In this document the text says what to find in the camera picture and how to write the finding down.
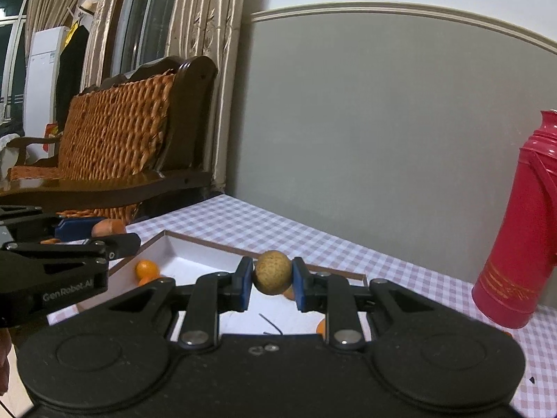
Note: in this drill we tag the dark wooden chair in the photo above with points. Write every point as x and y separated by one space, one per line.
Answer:
187 139

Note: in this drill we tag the orange carrot piece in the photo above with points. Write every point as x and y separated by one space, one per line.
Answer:
111 227

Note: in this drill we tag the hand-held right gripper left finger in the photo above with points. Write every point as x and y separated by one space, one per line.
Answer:
246 285

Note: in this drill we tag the round tan fruit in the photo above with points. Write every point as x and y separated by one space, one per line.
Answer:
273 272

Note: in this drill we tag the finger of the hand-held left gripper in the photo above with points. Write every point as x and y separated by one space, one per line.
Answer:
80 228
117 246

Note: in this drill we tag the pink checkered tablecloth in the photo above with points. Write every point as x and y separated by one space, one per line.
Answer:
435 287

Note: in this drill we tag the red thermos flask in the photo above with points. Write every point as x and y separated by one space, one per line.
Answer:
518 248

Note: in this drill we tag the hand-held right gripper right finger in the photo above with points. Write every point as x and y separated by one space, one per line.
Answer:
299 288

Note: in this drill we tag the dark framed window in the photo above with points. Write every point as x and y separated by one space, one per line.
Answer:
148 13

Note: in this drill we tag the black hanging garment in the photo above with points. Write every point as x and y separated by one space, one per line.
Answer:
72 74

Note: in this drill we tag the white standing air conditioner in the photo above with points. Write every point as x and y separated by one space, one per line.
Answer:
41 82

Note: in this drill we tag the brown cardboard box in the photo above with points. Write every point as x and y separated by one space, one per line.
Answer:
187 254

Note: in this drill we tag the orange woven chair cushion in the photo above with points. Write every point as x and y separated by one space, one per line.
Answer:
113 130

